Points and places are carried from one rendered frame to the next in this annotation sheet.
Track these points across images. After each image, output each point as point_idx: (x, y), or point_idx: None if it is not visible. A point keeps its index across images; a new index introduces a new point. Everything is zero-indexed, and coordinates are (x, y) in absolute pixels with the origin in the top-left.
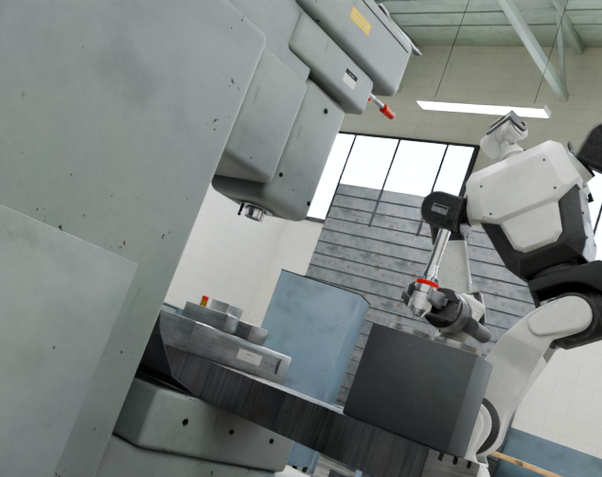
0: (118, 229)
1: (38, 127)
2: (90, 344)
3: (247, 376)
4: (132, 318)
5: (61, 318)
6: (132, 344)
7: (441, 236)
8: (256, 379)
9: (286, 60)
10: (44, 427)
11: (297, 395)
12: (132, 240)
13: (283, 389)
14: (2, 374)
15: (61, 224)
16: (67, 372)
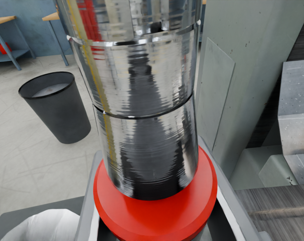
0: (230, 43)
1: (214, 4)
2: (221, 97)
3: (287, 189)
4: (233, 92)
5: (216, 82)
6: (233, 106)
7: None
8: (274, 191)
9: None
10: (213, 120)
11: (253, 221)
12: (234, 49)
13: (274, 220)
14: (208, 95)
15: (217, 43)
16: (217, 104)
